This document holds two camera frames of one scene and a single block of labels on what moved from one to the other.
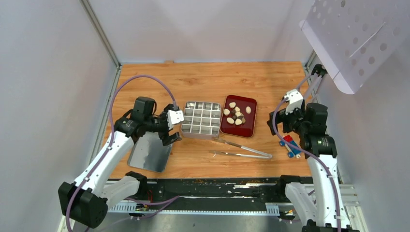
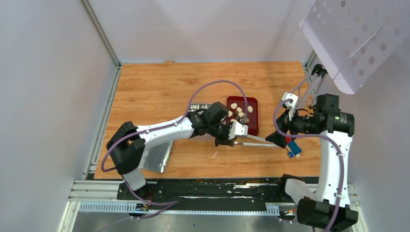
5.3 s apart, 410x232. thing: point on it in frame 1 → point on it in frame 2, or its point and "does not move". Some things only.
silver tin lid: [149, 153] does not move
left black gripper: [167, 139] → [226, 141]
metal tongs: [241, 146] → [257, 144]
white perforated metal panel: [354, 37] does not move
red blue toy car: [292, 152] does not move
